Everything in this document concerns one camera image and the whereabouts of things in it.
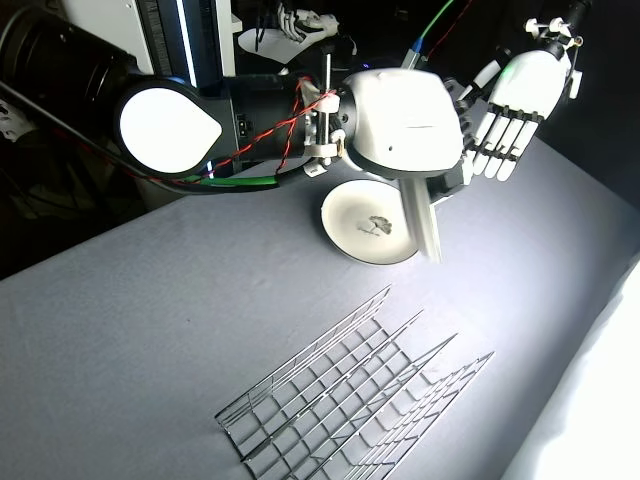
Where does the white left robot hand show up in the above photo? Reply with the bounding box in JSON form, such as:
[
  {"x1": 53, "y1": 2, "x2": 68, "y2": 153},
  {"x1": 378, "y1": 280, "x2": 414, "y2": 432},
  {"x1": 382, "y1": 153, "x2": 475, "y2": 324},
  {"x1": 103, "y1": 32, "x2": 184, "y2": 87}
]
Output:
[{"x1": 467, "y1": 47, "x2": 572, "y2": 182}]

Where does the spare white robotic hand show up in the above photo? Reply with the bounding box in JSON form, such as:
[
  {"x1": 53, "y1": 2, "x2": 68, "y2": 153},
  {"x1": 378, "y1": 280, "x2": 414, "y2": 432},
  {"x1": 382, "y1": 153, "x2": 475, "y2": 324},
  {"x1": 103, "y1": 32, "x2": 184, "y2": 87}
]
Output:
[{"x1": 274, "y1": 0, "x2": 340, "y2": 42}]

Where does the white flat board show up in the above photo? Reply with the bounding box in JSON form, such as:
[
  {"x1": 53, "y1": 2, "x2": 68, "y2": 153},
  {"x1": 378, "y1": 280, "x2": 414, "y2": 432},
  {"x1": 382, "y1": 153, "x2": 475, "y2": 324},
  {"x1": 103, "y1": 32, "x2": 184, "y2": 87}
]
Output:
[{"x1": 237, "y1": 27, "x2": 326, "y2": 65}]

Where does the white cloth backdrop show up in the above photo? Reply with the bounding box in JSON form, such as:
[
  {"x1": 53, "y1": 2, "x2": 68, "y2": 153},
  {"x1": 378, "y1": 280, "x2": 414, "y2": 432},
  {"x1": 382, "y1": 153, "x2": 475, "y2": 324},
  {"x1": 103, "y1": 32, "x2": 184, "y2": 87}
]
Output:
[{"x1": 499, "y1": 249, "x2": 640, "y2": 480}]

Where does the white and black robot column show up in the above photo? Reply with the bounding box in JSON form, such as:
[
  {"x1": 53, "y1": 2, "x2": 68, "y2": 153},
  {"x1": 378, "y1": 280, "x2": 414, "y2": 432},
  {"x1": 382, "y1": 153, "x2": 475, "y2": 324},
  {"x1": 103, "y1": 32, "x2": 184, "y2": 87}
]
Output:
[{"x1": 62, "y1": 0, "x2": 244, "y2": 211}]

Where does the silver wire dish rack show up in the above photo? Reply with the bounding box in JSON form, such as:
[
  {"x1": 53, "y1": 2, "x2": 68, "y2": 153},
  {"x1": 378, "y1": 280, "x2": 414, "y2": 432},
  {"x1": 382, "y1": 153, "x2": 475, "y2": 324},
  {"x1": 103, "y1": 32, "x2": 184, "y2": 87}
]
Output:
[{"x1": 214, "y1": 284, "x2": 496, "y2": 480}]

